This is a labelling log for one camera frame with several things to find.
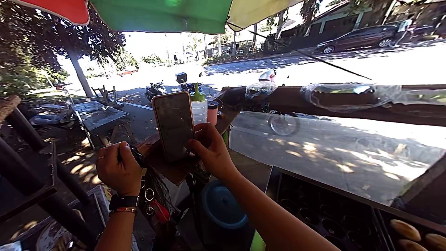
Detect golden brown bun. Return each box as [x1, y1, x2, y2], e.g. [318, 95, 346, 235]
[424, 233, 446, 251]
[397, 239, 428, 251]
[390, 219, 421, 242]

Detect upturned wooden stool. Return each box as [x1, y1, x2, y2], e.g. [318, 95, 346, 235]
[91, 85, 124, 110]

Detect clear bottle with green nozzle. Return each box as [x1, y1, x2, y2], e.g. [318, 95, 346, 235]
[190, 83, 208, 126]

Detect person's left forearm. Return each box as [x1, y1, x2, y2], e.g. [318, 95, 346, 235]
[94, 194, 140, 251]

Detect smartphone with light rim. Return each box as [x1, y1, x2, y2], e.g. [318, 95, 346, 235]
[151, 91, 196, 164]

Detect round blue plastic lid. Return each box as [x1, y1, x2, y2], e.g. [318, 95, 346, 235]
[201, 179, 249, 230]

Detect black molded baking pan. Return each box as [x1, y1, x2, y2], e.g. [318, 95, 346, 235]
[266, 167, 394, 251]

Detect clear glass panel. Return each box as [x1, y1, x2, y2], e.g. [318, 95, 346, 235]
[229, 111, 446, 206]

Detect black strap bundle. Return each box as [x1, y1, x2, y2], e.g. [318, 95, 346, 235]
[118, 145, 148, 169]

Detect person's right hand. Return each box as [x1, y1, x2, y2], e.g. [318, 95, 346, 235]
[188, 123, 239, 182]

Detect white and pink helmet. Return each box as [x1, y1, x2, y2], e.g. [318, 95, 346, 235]
[259, 69, 277, 83]

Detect roadside building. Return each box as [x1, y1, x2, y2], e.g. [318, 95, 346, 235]
[279, 0, 446, 50]

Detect motorcycle with spoked wheel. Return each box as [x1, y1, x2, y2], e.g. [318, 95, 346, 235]
[261, 102, 301, 136]

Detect motorcycle with top box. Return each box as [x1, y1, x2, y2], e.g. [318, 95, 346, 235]
[175, 72, 206, 96]

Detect dark wooden bench frame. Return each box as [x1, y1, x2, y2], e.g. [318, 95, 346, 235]
[0, 95, 102, 250]

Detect brown wooden board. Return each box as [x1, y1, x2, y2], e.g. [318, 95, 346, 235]
[138, 105, 243, 186]

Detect metal key rings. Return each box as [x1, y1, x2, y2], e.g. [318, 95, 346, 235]
[140, 179, 155, 215]

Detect bright green object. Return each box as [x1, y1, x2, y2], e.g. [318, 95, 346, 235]
[250, 229, 267, 251]

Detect large leafy tree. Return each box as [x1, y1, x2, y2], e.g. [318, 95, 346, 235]
[0, 0, 126, 98]

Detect black scooter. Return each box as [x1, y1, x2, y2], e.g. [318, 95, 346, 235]
[145, 80, 168, 102]

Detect dark parked car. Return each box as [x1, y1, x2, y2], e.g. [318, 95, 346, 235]
[315, 24, 400, 54]

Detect person's left hand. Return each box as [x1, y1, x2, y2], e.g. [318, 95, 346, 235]
[96, 141, 142, 197]

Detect thin black rod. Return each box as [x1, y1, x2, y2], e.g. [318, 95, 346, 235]
[226, 22, 373, 81]

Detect dark baking tray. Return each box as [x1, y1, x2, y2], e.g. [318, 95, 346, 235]
[374, 208, 446, 251]

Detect pink cup with black lid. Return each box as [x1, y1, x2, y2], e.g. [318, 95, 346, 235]
[207, 100, 219, 126]

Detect weathered dark table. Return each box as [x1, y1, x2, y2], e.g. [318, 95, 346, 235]
[70, 99, 136, 150]

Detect red green yellow umbrella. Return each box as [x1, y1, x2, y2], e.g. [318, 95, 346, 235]
[8, 0, 305, 35]

